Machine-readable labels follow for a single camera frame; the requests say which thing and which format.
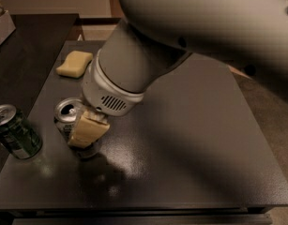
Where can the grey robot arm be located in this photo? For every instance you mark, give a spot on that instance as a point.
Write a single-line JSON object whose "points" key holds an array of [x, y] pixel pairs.
{"points": [[156, 36]]}

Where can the green soda can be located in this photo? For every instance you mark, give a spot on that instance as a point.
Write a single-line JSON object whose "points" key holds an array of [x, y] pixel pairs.
{"points": [[16, 133]]}

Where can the yellow sponge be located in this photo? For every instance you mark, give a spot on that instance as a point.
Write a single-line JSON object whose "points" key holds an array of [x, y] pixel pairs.
{"points": [[75, 64]]}

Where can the white box on counter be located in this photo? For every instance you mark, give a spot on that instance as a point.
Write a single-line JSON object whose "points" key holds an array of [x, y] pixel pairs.
{"points": [[7, 26]]}

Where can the white gripper with vents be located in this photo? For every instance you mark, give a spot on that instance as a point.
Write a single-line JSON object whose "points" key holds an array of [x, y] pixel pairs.
{"points": [[101, 95]]}

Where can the silver 7up can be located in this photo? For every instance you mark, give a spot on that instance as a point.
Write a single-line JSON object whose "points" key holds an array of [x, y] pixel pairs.
{"points": [[65, 115]]}

